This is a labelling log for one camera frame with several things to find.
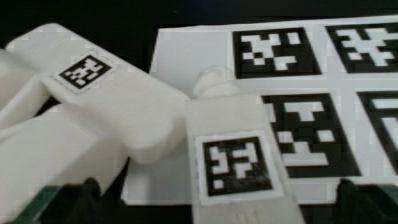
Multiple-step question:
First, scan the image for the white chair side plank front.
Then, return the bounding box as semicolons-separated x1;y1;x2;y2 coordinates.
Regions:
0;50;126;224

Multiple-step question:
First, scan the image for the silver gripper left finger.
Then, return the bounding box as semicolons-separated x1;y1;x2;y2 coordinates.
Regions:
10;178;118;224

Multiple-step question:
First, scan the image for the white paper tag sheet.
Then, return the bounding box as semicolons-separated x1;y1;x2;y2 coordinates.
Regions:
120;14;398;206

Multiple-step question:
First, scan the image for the white chair side plank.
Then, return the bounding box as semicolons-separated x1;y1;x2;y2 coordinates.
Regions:
0;50;126;224
5;23;188;164

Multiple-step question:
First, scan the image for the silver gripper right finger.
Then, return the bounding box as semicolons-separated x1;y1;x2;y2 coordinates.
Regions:
332;179;398;224

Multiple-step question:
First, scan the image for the white chair leg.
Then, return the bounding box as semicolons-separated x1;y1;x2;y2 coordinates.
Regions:
186;67;305;224

